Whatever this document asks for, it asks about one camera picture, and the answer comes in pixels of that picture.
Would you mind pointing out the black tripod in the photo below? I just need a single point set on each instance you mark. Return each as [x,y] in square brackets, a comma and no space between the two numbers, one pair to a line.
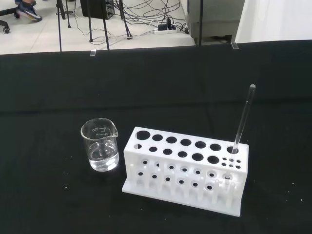
[59,24]
[106,31]

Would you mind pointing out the clear cloth clip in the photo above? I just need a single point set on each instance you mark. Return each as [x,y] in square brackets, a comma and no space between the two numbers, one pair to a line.
[92,53]
[234,46]

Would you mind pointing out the person's foot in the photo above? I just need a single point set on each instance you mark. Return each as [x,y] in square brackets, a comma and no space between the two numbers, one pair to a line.
[28,11]

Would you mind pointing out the black power adapter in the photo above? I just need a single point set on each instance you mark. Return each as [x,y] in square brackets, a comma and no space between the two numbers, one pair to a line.
[165,25]

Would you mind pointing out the black computer case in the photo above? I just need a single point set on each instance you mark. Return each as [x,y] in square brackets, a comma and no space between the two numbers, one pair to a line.
[97,8]

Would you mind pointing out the white test tube rack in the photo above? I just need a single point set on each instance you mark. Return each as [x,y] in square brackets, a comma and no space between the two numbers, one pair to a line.
[185,168]

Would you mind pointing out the black office chair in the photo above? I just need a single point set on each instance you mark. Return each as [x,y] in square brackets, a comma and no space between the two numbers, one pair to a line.
[5,12]

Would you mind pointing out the glass beaker with water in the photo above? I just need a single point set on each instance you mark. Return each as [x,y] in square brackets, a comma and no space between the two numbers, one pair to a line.
[100,151]

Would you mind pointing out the white power strip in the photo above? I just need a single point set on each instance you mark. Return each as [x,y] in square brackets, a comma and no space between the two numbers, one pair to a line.
[165,31]

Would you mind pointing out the pale board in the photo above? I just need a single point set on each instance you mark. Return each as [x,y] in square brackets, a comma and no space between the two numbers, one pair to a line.
[275,19]

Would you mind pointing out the grey cabinet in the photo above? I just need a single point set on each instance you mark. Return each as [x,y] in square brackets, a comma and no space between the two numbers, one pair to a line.
[214,14]

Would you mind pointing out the black bench cloth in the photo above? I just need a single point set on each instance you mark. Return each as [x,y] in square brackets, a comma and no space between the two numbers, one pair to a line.
[48,97]

